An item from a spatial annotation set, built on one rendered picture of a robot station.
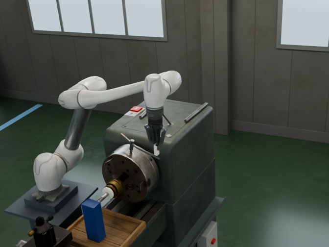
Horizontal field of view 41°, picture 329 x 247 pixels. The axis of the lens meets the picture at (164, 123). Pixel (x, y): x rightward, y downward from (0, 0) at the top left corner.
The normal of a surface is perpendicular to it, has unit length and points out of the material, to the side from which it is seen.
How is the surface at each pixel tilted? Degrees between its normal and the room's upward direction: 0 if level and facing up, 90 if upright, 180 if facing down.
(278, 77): 90
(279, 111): 90
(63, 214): 0
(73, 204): 0
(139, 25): 90
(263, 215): 0
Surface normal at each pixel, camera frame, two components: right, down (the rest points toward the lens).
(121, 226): -0.07, -0.90
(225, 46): -0.43, 0.42
